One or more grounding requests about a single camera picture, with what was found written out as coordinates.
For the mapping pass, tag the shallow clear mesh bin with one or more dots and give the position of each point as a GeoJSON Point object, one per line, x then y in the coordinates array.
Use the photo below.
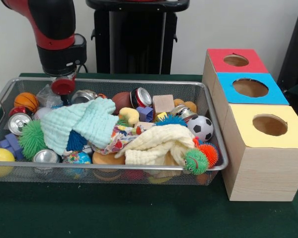
{"type": "Point", "coordinates": [77, 177]}

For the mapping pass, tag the clear blue plastic packet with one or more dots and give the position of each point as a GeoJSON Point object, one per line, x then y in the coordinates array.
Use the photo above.
{"type": "Point", "coordinates": [47, 98]}

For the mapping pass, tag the yellow smiley ball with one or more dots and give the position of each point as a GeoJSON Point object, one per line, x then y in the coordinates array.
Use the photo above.
{"type": "Point", "coordinates": [0, 156]}

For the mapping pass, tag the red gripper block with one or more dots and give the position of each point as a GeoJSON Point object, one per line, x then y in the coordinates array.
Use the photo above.
{"type": "Point", "coordinates": [63, 86]}

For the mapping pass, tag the colourful polka dot cloth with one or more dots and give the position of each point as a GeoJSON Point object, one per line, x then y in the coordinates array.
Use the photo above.
{"type": "Point", "coordinates": [121, 138]}

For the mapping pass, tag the large blue spiky ball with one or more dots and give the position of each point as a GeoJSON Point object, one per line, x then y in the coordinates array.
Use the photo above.
{"type": "Point", "coordinates": [170, 121]}

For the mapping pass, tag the black chair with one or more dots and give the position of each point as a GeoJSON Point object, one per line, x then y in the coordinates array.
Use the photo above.
{"type": "Point", "coordinates": [295, 49]}

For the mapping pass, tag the plain wooden cube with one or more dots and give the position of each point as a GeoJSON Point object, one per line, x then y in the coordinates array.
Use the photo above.
{"type": "Point", "coordinates": [144, 124]}

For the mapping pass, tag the blue globe ball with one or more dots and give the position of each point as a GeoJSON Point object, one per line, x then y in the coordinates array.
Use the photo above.
{"type": "Point", "coordinates": [77, 158]}

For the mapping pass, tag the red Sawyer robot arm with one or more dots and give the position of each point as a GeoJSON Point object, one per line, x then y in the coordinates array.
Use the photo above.
{"type": "Point", "coordinates": [57, 44]}

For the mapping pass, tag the cream waffle cloth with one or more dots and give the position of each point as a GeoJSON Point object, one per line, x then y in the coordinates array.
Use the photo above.
{"type": "Point", "coordinates": [159, 141]}

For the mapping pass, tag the small soccer ball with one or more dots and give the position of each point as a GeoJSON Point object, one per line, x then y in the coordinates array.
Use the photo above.
{"type": "Point", "coordinates": [200, 128]}

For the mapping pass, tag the mint green waffle cloth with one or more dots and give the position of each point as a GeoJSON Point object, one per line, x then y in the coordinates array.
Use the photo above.
{"type": "Point", "coordinates": [89, 119]}

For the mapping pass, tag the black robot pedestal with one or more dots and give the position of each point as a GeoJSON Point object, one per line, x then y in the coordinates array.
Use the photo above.
{"type": "Point", "coordinates": [129, 44]}

